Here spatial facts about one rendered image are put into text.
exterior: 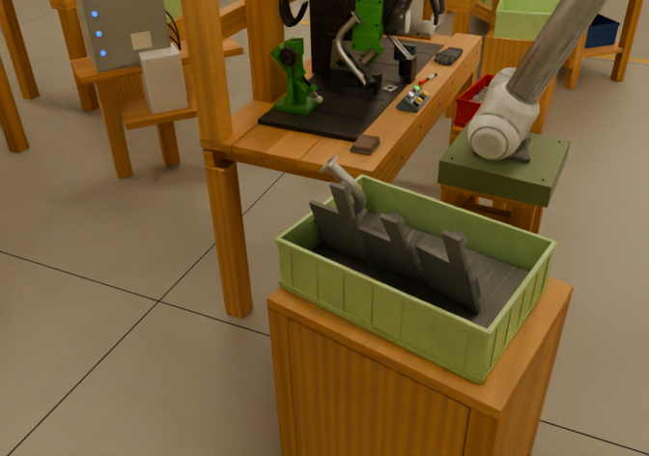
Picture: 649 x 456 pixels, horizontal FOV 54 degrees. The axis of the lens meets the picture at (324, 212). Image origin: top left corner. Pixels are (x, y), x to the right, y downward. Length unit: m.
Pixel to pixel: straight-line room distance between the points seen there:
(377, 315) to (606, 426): 1.27
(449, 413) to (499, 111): 0.85
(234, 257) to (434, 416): 1.29
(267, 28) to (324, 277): 1.22
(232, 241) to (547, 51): 1.42
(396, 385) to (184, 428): 1.09
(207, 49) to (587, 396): 1.90
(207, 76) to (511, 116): 1.04
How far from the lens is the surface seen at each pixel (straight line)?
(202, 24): 2.22
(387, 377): 1.65
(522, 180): 2.07
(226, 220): 2.56
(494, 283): 1.75
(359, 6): 2.65
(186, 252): 3.32
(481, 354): 1.50
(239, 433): 2.47
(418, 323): 1.54
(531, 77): 1.88
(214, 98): 2.30
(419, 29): 2.72
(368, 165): 2.13
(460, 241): 1.39
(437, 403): 1.61
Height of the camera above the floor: 1.95
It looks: 34 degrees down
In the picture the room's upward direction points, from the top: 2 degrees counter-clockwise
